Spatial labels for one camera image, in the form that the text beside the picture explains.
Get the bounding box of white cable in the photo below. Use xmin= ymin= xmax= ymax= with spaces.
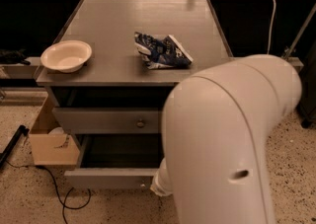
xmin=261 ymin=0 xmax=277 ymax=55

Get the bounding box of grey wooden drawer cabinet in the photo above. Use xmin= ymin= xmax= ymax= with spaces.
xmin=35 ymin=0 xmax=235 ymax=157

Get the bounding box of cardboard box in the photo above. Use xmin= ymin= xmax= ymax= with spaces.
xmin=28 ymin=95 xmax=81 ymax=167

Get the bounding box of black cabinet at right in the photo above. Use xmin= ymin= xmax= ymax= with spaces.
xmin=297 ymin=41 xmax=316 ymax=128

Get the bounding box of blue white chip bag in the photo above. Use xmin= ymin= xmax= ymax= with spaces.
xmin=134 ymin=32 xmax=194 ymax=69

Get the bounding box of black bar on floor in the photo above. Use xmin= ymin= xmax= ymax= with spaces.
xmin=0 ymin=125 xmax=29 ymax=169

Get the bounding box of black cloth on rail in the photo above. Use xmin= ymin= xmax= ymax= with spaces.
xmin=0 ymin=49 xmax=31 ymax=65

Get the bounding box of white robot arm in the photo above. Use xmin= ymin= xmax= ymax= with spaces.
xmin=151 ymin=55 xmax=302 ymax=224

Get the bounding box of grey drawer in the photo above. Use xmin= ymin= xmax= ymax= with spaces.
xmin=52 ymin=108 xmax=161 ymax=134
xmin=64 ymin=134 xmax=164 ymax=189

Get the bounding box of white bowl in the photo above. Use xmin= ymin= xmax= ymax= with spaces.
xmin=40 ymin=40 xmax=92 ymax=73

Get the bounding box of black floor cable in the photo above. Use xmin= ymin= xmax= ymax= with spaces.
xmin=5 ymin=159 xmax=92 ymax=224

